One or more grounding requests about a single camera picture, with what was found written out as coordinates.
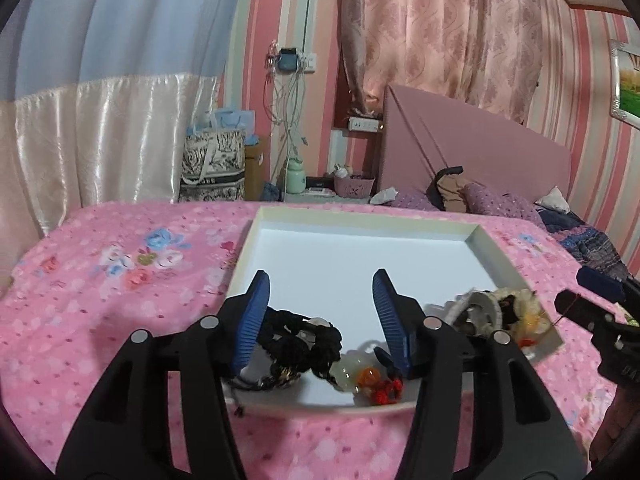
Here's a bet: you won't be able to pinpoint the green bottle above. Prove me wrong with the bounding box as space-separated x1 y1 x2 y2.
285 157 307 195

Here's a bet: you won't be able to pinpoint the person's right hand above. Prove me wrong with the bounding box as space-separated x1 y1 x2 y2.
589 390 632 468

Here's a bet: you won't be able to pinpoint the white framed picture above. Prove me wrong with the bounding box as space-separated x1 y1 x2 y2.
607 39 640 128

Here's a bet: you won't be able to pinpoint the jade orange bead bracelet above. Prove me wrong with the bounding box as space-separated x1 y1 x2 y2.
327 347 405 403

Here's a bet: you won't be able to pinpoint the pink floral curtain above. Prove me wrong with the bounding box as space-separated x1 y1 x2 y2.
340 0 546 126

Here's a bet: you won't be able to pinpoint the brown pendant cream tassel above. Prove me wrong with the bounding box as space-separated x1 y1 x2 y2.
495 287 542 322

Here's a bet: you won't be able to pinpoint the brown cloth with black strap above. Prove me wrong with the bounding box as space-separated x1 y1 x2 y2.
425 166 471 213

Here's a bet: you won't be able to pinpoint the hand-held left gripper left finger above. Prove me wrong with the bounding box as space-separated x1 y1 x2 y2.
56 270 271 480

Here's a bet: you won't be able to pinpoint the white shallow cardboard box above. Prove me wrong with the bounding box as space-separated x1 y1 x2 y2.
220 205 566 416

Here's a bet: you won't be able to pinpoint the pink plastic basket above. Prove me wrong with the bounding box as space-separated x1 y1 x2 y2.
333 175 376 198

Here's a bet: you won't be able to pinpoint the dark patterned blanket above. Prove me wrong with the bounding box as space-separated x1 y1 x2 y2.
540 207 640 281

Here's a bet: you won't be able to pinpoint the light blue gift bag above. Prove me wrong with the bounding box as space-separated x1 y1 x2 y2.
212 109 255 133

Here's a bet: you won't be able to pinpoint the black scrunchie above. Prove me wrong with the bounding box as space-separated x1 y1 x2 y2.
280 325 344 377

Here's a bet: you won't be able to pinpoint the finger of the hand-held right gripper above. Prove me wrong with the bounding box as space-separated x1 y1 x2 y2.
554 287 623 335
576 266 640 307

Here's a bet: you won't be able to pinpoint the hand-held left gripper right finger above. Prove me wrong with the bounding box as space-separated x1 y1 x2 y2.
372 268 586 480

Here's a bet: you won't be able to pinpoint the pink floral bedsheet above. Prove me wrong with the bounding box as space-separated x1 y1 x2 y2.
0 200 640 480

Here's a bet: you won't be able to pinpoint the brown cardboard box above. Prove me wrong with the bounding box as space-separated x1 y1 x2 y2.
244 137 268 201

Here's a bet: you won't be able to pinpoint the purple dotted pillow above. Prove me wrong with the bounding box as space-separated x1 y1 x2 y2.
387 190 442 212
462 182 543 226

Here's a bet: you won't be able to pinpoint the white strap wristwatch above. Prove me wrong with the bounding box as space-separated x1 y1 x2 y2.
440 287 506 341

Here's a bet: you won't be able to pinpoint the wall socket with chargers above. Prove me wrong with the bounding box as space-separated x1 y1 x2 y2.
267 47 317 75

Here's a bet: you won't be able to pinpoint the hanging charger cables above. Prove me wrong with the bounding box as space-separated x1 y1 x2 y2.
262 70 306 196

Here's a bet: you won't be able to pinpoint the pink padded headboard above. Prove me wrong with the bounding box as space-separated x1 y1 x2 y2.
377 84 573 221

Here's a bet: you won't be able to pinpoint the blue and white satin curtain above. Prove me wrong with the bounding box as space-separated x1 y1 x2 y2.
0 0 251 236

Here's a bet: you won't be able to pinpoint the thin black cord bracelet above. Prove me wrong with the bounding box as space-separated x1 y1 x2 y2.
225 372 301 417

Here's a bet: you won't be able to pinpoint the black and white tote bag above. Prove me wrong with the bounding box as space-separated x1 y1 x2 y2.
180 127 247 203

